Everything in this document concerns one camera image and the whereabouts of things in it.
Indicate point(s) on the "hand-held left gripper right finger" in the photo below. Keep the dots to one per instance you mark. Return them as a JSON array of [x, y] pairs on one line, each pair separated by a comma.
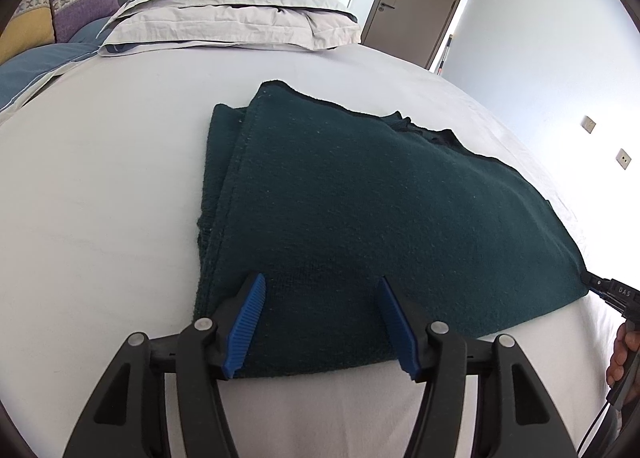
[[397, 328]]

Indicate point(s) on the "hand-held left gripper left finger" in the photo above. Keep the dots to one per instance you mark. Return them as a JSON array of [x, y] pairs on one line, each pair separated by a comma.
[[245, 328]]

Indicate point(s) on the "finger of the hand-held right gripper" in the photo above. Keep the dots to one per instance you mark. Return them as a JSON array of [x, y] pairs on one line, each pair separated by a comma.
[[596, 284]]

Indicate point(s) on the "dark green sweater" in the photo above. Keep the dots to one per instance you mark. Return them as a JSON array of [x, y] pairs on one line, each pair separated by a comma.
[[360, 218]]

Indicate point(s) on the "person's right hand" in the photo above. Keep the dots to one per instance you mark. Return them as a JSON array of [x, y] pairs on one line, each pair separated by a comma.
[[620, 353]]

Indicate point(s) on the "thin stick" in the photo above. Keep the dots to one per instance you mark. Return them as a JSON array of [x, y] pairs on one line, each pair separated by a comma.
[[444, 55]]

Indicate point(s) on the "brown door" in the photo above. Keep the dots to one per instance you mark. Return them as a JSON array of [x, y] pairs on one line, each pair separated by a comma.
[[415, 2]]

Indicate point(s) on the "blue pillow with white trim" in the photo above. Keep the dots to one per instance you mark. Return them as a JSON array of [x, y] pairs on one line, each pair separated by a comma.
[[92, 32], [35, 72]]

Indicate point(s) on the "purple cushion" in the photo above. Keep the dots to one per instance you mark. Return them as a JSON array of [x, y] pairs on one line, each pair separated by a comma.
[[80, 0]]

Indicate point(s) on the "yellow cushion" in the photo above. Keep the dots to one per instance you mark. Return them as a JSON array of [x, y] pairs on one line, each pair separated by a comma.
[[22, 20]]

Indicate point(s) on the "wall socket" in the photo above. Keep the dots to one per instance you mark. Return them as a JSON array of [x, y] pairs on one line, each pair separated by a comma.
[[623, 157], [588, 123]]

